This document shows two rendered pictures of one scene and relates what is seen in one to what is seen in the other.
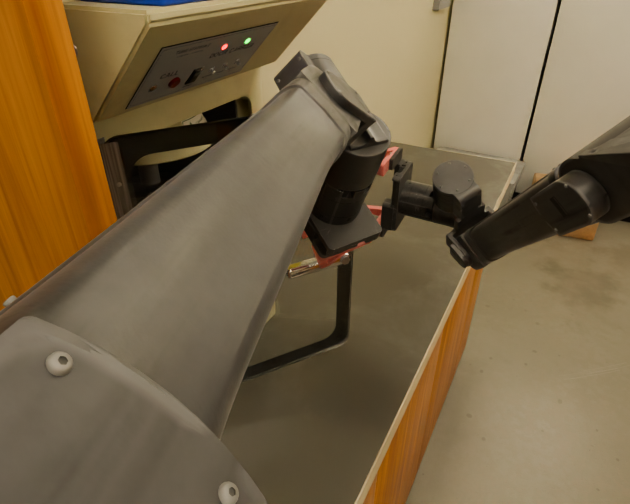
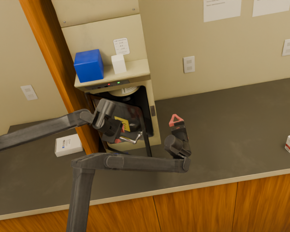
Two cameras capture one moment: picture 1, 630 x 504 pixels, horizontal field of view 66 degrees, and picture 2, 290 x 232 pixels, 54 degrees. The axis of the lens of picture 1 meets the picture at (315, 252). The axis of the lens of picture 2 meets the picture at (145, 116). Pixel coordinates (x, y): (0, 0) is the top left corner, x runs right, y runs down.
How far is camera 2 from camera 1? 1.09 m
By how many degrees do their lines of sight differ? 51
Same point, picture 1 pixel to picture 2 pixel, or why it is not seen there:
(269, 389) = not seen: hidden behind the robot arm
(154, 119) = (104, 89)
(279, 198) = (34, 134)
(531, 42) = not seen: outside the picture
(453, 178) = (168, 141)
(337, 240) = (103, 138)
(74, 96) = (64, 94)
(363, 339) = not seen: hidden behind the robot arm
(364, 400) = (144, 182)
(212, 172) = (25, 129)
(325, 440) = (125, 182)
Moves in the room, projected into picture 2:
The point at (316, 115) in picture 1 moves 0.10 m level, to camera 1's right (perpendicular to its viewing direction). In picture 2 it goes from (65, 121) to (75, 136)
